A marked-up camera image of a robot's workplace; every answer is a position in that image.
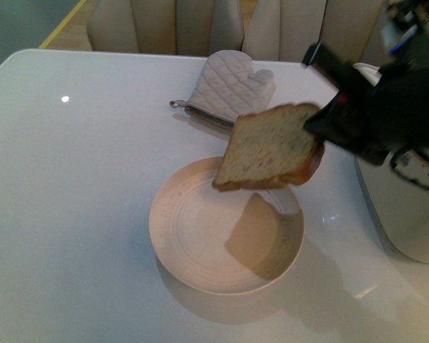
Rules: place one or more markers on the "white toaster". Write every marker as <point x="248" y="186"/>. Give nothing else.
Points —
<point x="399" y="209"/>

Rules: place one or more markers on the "slice of toast bread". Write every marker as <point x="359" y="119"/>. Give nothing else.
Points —
<point x="270" y="150"/>

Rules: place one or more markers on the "grey quilted oven mitt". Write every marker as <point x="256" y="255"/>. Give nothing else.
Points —
<point x="227" y="88"/>

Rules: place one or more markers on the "beige chair right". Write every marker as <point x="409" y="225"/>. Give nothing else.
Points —
<point x="284" y="30"/>

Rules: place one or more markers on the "beige chair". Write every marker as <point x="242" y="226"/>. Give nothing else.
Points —
<point x="284" y="30"/>
<point x="190" y="28"/>

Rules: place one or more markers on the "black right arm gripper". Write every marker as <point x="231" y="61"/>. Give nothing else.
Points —
<point x="368" y="120"/>

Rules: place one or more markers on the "beige chair left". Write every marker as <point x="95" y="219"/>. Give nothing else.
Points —
<point x="190" y="28"/>

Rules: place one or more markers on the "beige ceramic plate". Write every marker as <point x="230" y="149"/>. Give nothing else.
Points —
<point x="226" y="243"/>

